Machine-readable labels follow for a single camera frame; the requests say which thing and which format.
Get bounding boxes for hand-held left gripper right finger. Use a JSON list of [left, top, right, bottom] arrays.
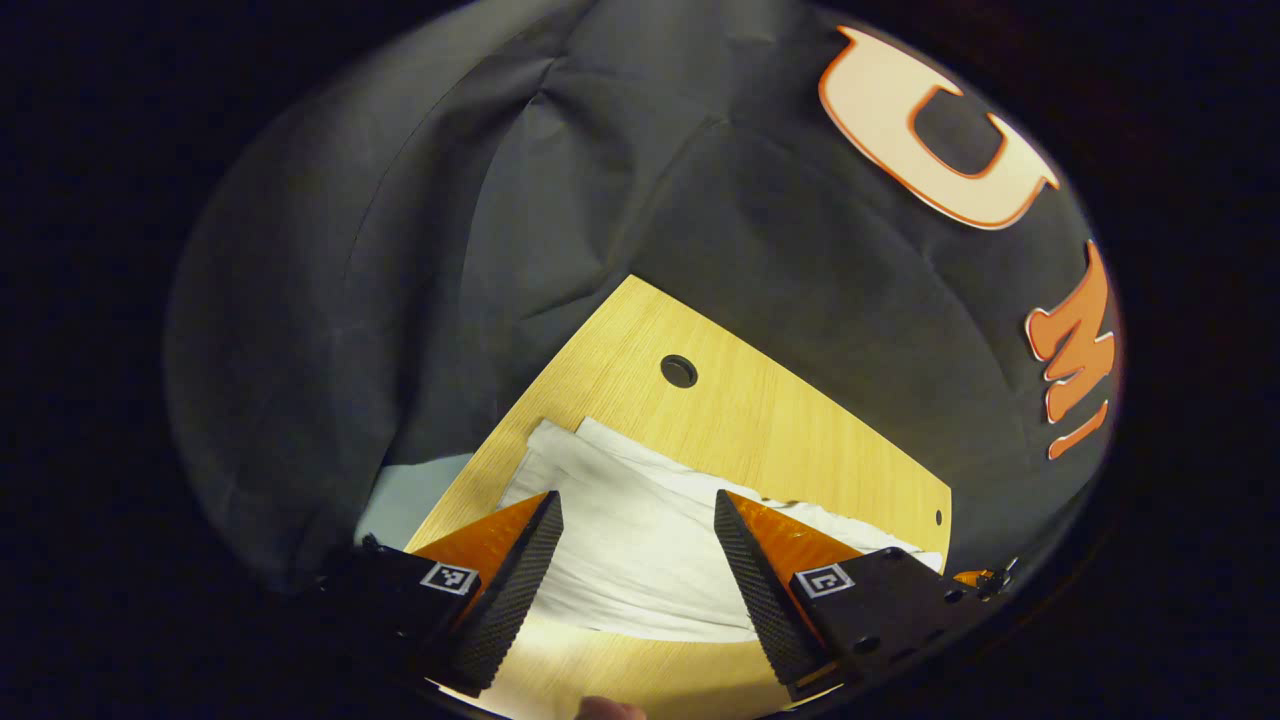
[[713, 489, 993, 701]]

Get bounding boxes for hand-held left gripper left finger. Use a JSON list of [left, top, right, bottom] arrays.
[[318, 490, 566, 699]]

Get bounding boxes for white jeans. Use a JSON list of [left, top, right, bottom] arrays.
[[497, 416, 946, 644]]

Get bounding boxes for black backdrop cloth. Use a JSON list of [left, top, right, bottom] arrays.
[[165, 0, 1123, 601]]

